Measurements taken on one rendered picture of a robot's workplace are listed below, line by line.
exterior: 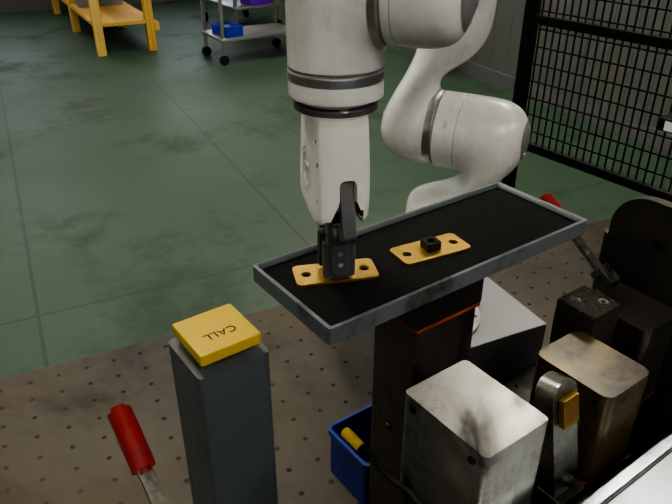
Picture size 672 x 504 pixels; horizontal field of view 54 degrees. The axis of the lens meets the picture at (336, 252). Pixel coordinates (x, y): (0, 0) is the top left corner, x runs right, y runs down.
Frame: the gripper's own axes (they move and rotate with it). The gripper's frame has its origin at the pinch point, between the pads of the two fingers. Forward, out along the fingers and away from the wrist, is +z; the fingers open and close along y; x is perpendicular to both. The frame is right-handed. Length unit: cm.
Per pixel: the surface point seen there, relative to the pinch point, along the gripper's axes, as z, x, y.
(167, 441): 48, -23, -28
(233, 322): 2.5, -10.9, 6.3
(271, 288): 2.8, -6.7, 1.0
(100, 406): 48, -34, -39
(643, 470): 18.3, 27.1, 17.6
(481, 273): 3.0, 14.8, 2.5
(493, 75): 110, 234, -456
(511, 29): 71, 239, -443
